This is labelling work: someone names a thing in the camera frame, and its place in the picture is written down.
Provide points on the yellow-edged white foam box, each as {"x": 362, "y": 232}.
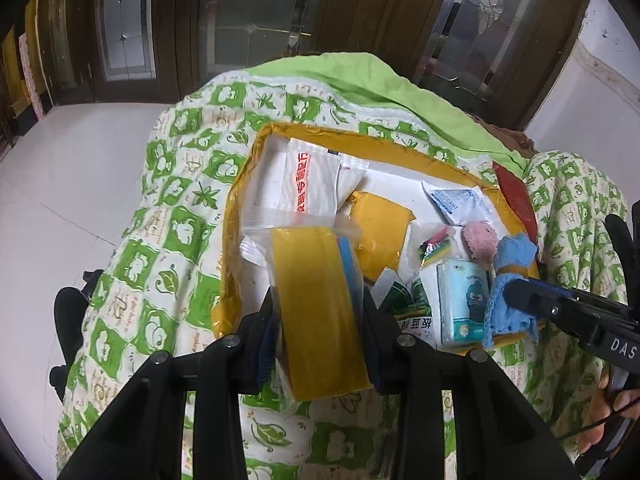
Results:
{"x": 237, "y": 215}

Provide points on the white green medicine sachet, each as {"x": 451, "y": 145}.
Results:
{"x": 415, "y": 310}

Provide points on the floral panel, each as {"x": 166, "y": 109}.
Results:
{"x": 32, "y": 70}

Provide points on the yellow package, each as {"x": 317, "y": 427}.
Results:
{"x": 315, "y": 320}

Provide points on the clear bag of coloured strips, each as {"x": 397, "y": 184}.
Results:
{"x": 435, "y": 247}

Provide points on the person's right hand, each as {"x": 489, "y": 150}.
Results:
{"x": 600, "y": 410}

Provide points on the white blue-print sachet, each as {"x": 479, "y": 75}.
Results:
{"x": 455, "y": 202}

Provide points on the wooden glass panel door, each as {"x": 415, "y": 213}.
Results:
{"x": 500, "y": 25}
{"x": 260, "y": 10}
{"x": 130, "y": 20}

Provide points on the red packet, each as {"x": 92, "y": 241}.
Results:
{"x": 515, "y": 200}

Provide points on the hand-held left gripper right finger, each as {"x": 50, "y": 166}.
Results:
{"x": 375, "y": 357}

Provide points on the brown cloth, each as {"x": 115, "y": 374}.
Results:
{"x": 510, "y": 137}

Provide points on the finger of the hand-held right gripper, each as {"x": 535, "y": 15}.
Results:
{"x": 622, "y": 245}
{"x": 540, "y": 300}

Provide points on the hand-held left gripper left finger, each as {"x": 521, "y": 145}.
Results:
{"x": 265, "y": 352}

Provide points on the yellow packet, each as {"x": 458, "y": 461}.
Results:
{"x": 380, "y": 230}

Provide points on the black chair part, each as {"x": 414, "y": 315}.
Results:
{"x": 70, "y": 305}

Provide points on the white red-print sachet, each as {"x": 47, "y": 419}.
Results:
{"x": 305, "y": 180}

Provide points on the blue plush toy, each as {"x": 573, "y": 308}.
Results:
{"x": 510, "y": 270}

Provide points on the pink plush toy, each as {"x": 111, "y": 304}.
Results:
{"x": 477, "y": 240}

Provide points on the blue cartoon tissue pack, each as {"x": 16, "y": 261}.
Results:
{"x": 462, "y": 305}

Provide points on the green white printed blanket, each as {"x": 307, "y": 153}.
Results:
{"x": 190, "y": 240}

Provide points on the golden door frame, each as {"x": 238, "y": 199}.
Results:
{"x": 20, "y": 70}

